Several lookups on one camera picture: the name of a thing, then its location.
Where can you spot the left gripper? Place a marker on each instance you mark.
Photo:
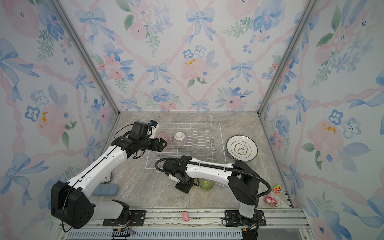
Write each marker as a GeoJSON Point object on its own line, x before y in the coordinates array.
{"type": "Point", "coordinates": [161, 145]}

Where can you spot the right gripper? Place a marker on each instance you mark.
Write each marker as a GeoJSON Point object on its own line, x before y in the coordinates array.
{"type": "Point", "coordinates": [183, 190]}

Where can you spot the pink plastic cup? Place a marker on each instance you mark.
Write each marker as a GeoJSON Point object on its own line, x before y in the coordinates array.
{"type": "Point", "coordinates": [163, 135]}

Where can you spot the striped ceramic bowl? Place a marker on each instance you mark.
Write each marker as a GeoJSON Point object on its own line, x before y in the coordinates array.
{"type": "Point", "coordinates": [180, 139]}

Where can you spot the green plastic cup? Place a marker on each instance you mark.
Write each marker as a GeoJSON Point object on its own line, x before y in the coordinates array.
{"type": "Point", "coordinates": [206, 185]}

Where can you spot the clear glass cup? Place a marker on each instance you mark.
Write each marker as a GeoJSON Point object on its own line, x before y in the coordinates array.
{"type": "Point", "coordinates": [221, 185]}

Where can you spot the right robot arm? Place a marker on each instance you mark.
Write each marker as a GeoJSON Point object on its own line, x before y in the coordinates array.
{"type": "Point", "coordinates": [242, 180]}

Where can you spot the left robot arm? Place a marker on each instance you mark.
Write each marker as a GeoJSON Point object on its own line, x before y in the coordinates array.
{"type": "Point", "coordinates": [70, 201]}

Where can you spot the small white clock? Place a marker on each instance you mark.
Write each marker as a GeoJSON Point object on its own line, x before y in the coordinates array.
{"type": "Point", "coordinates": [107, 179]}

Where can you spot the pink plush toy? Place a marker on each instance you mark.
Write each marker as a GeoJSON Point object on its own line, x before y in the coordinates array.
{"type": "Point", "coordinates": [271, 201]}

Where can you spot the green orange toy car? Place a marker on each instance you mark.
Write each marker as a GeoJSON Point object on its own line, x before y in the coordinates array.
{"type": "Point", "coordinates": [277, 189]}

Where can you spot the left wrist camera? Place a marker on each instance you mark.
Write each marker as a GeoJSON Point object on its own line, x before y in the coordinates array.
{"type": "Point", "coordinates": [154, 128]}

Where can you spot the white wire dish rack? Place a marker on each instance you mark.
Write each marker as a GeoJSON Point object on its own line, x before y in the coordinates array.
{"type": "Point", "coordinates": [205, 142]}

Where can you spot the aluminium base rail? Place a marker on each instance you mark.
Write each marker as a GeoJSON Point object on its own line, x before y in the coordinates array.
{"type": "Point", "coordinates": [204, 224]}

